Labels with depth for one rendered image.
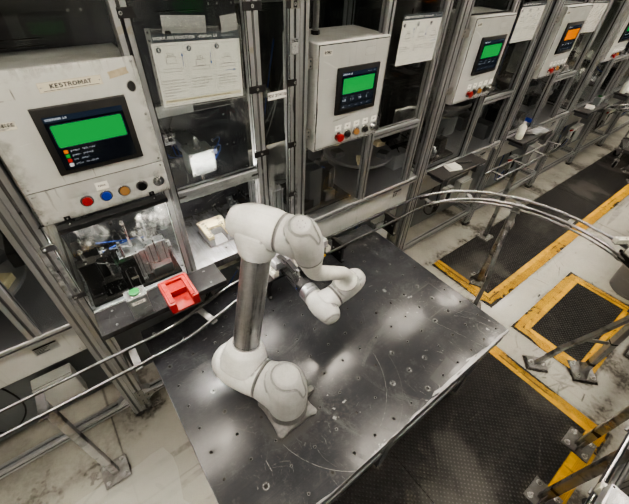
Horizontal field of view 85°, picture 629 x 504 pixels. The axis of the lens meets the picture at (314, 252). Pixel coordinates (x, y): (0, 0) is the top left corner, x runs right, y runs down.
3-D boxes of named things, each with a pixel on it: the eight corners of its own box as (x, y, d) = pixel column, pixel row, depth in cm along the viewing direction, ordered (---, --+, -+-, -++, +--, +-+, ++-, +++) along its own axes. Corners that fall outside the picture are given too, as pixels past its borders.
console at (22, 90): (45, 231, 112) (-49, 79, 81) (33, 191, 128) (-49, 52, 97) (173, 192, 132) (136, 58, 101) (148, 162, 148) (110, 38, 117)
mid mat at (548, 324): (587, 382, 229) (588, 381, 228) (510, 326, 260) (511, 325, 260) (640, 312, 276) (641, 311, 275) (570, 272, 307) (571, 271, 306)
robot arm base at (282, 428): (325, 407, 142) (326, 401, 139) (280, 441, 132) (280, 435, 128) (300, 373, 153) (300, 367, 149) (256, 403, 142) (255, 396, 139)
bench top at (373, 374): (249, 572, 107) (248, 571, 105) (142, 336, 168) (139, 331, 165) (506, 334, 177) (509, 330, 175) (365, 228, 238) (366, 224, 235)
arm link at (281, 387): (295, 430, 130) (295, 404, 115) (254, 408, 135) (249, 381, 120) (313, 392, 141) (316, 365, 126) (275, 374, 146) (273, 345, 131)
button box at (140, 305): (135, 320, 143) (126, 301, 135) (129, 307, 147) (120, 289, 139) (154, 311, 146) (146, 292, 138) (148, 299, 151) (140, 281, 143)
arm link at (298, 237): (331, 243, 114) (295, 231, 118) (327, 211, 99) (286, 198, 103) (315, 276, 109) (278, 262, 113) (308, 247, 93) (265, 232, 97)
